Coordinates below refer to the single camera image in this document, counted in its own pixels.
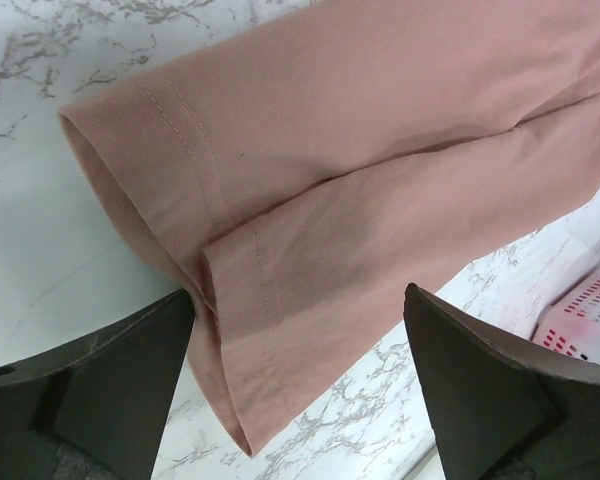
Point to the white laundry basket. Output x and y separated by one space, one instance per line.
568 321

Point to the pink t shirt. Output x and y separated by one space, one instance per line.
295 178

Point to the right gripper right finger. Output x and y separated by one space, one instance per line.
500 406

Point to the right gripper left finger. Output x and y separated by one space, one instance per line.
96 407

